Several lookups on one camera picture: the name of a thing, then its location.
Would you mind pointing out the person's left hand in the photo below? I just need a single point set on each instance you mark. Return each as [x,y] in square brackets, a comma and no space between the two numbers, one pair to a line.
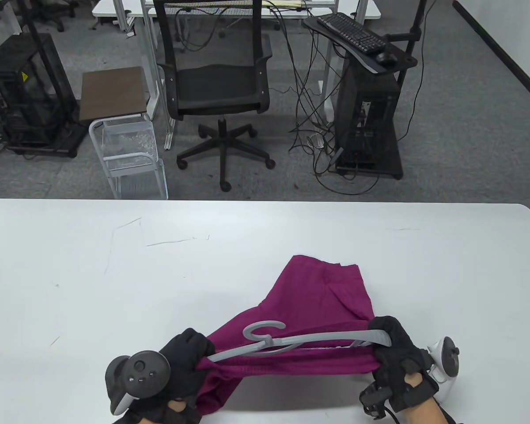
[185,353]

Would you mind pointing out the person's right hand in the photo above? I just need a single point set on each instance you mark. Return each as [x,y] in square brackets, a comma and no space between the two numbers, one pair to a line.
[399,357]

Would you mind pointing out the gray plastic hanger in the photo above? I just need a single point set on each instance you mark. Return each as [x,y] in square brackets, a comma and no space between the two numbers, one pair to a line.
[378,337]

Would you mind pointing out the gray hand controller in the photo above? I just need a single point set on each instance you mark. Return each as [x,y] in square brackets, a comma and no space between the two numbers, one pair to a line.
[143,371]
[448,357]

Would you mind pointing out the magenta shorts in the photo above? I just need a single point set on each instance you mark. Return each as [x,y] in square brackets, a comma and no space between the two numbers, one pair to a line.
[318,300]

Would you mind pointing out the person's right forearm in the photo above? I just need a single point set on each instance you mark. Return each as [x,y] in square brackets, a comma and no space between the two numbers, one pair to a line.
[422,413]

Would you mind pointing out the clear plastic bin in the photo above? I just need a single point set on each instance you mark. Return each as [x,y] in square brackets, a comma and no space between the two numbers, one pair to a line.
[130,141]

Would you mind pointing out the white power adapter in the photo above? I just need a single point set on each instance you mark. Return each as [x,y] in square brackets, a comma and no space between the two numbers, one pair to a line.
[316,141]

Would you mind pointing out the black computer tower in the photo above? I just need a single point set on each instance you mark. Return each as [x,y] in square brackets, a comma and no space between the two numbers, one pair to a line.
[366,115]

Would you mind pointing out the black rolling computer stand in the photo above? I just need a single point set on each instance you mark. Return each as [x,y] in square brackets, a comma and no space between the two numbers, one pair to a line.
[66,138]

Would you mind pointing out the black mesh office chair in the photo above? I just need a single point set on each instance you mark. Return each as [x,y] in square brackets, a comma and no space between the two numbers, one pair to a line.
[216,88]

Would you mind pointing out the brown top white side table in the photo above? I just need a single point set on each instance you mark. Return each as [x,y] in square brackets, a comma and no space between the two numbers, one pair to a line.
[110,92]

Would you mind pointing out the black stand with keyboard tray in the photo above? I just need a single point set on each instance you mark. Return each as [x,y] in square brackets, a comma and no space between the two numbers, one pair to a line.
[407,60]

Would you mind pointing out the black computer mouse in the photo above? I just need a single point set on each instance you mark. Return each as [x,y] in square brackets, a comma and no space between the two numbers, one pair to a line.
[386,58]

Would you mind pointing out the black mesh computer case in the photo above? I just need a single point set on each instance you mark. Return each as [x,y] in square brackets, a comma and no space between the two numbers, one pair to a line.
[26,88]

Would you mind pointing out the black keyboard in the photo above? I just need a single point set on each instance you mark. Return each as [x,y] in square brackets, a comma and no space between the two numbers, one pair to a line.
[351,32]

